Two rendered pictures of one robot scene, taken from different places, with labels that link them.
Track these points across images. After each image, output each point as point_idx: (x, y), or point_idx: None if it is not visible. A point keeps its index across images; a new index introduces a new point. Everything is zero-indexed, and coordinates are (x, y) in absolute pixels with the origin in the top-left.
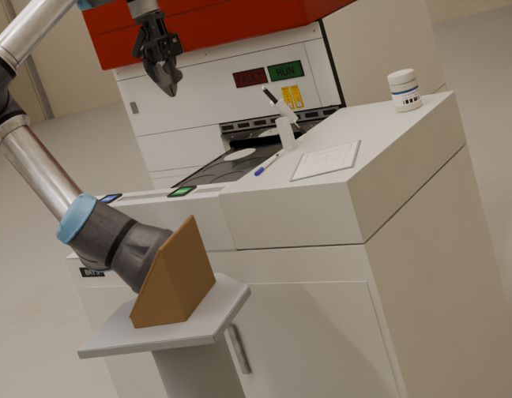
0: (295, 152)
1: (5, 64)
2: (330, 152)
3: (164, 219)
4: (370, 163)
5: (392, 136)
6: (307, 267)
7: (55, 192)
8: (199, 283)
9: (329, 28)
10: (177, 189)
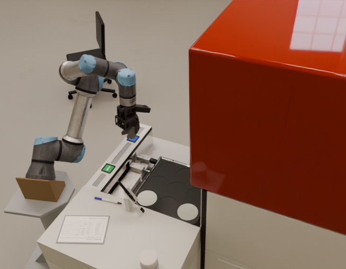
0: (119, 211)
1: (61, 75)
2: (94, 229)
3: None
4: (57, 251)
5: (93, 260)
6: None
7: (68, 125)
8: (41, 196)
9: (212, 199)
10: (112, 165)
